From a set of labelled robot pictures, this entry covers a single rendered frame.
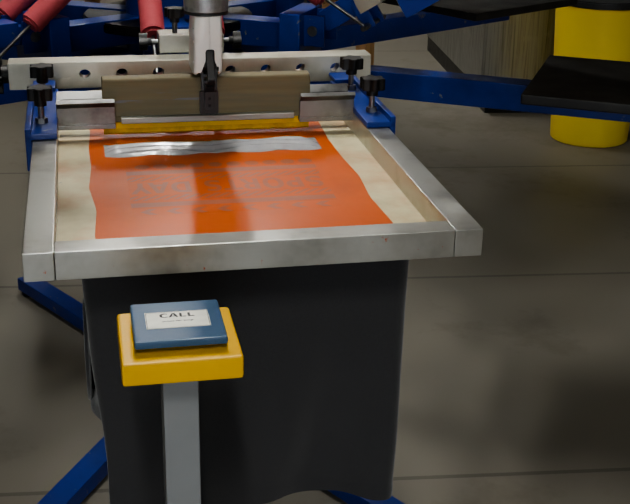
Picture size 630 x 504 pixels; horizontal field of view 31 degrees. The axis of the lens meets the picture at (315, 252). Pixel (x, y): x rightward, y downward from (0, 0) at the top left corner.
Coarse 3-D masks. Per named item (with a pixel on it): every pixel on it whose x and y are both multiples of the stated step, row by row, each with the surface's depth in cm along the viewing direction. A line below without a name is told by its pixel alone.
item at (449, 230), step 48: (48, 144) 181; (384, 144) 185; (48, 192) 160; (432, 192) 163; (48, 240) 143; (96, 240) 143; (144, 240) 144; (192, 240) 144; (240, 240) 144; (288, 240) 145; (336, 240) 146; (384, 240) 148; (432, 240) 149; (480, 240) 150
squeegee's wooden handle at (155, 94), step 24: (240, 72) 199; (264, 72) 199; (288, 72) 200; (120, 96) 194; (144, 96) 195; (168, 96) 196; (192, 96) 197; (240, 96) 198; (264, 96) 199; (288, 96) 200; (120, 120) 196
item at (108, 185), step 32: (96, 160) 185; (128, 160) 186; (160, 160) 186; (192, 160) 186; (96, 192) 171; (128, 192) 171; (96, 224) 158; (128, 224) 159; (160, 224) 159; (192, 224) 159; (224, 224) 159
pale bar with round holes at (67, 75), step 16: (16, 64) 211; (64, 64) 212; (80, 64) 213; (96, 64) 213; (112, 64) 214; (128, 64) 215; (144, 64) 215; (160, 64) 216; (176, 64) 216; (224, 64) 218; (240, 64) 219; (256, 64) 219; (272, 64) 220; (288, 64) 221; (304, 64) 221; (320, 64) 222; (336, 64) 227; (368, 64) 224; (16, 80) 212; (32, 80) 212; (64, 80) 213; (80, 80) 214; (96, 80) 215; (320, 80) 223
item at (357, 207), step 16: (272, 128) 205; (288, 128) 205; (304, 128) 205; (320, 128) 205; (320, 144) 196; (224, 160) 187; (320, 160) 188; (336, 160) 188; (336, 176) 180; (352, 176) 180; (336, 192) 173; (352, 192) 173; (304, 208) 166; (320, 208) 166; (336, 208) 166; (352, 208) 166; (368, 208) 167; (256, 224) 160; (272, 224) 160; (288, 224) 160; (304, 224) 160; (320, 224) 160; (336, 224) 160; (352, 224) 160; (368, 224) 160
